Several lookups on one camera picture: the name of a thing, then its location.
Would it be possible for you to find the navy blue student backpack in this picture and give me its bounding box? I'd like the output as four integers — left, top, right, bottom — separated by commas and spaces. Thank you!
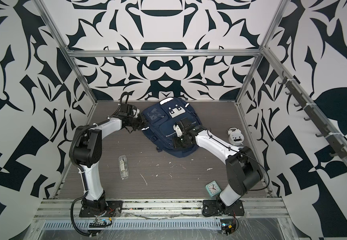
140, 97, 202, 158

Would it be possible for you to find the clear plastic pen box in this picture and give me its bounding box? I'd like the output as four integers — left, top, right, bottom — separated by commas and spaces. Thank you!
118, 155, 129, 180

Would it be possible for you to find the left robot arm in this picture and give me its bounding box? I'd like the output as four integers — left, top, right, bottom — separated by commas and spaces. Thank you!
69, 104, 144, 213

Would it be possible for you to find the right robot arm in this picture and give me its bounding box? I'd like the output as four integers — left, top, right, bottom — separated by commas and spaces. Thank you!
173, 118, 263, 207

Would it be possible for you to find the green square alarm clock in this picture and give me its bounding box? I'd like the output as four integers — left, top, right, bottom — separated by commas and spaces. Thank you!
205, 181, 222, 197

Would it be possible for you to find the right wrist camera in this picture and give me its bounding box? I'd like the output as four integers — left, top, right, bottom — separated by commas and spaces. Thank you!
173, 125, 183, 137

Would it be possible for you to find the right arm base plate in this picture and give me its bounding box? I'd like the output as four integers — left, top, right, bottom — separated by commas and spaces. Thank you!
202, 200, 245, 217

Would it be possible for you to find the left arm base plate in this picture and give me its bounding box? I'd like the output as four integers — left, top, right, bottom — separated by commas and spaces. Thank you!
79, 200, 123, 218

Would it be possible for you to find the black corrugated cable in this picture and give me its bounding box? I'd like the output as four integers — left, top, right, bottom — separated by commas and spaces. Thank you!
70, 196, 114, 238

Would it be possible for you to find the aluminium frame rail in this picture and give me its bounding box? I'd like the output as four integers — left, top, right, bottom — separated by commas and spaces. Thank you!
34, 198, 290, 220

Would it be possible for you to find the wall hook rail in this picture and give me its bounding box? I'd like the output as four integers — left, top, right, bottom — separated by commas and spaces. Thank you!
279, 77, 347, 159

